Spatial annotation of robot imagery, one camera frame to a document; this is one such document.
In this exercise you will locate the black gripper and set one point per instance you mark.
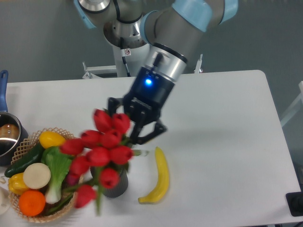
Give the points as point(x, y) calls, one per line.
point(143, 104)

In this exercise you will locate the red tulip bouquet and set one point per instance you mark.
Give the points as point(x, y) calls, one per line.
point(94, 152)

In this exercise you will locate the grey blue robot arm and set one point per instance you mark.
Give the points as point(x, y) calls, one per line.
point(203, 14)

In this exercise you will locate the dark grey ribbed vase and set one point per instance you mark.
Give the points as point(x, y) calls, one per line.
point(120, 187)

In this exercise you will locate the yellow banana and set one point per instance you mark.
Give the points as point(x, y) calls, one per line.
point(162, 185)

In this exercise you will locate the yellow squash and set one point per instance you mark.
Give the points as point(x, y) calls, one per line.
point(49, 139)

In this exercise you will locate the purple red sweet potato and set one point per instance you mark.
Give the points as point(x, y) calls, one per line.
point(72, 179)

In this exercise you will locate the green bok choy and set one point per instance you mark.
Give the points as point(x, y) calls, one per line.
point(58, 164)

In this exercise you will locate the green cucumber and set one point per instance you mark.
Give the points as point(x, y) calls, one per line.
point(34, 155)

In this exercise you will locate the green chili pepper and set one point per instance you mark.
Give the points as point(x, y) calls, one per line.
point(58, 206)

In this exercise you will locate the woven wicker basket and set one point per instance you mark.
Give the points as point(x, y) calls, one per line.
point(22, 149)

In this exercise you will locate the orange fruit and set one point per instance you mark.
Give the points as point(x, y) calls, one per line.
point(31, 203)

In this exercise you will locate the yellow bell pepper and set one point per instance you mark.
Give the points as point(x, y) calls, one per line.
point(16, 184)

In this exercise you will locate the white garlic clove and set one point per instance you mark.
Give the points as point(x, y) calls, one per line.
point(2, 180)

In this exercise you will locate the black device at edge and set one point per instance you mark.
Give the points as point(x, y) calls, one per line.
point(295, 203)

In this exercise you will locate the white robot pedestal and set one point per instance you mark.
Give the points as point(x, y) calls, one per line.
point(123, 63)

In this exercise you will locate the blue handled saucepan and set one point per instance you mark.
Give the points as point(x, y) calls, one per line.
point(12, 132)

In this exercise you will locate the white frame at right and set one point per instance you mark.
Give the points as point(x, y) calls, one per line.
point(293, 108)

